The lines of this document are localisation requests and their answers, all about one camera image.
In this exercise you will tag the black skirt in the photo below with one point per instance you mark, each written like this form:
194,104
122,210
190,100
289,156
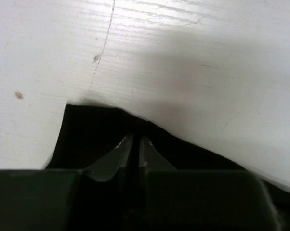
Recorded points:
205,183

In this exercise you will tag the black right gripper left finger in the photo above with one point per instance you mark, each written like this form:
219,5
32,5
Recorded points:
114,162

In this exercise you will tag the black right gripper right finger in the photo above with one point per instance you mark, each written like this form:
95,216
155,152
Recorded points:
150,159

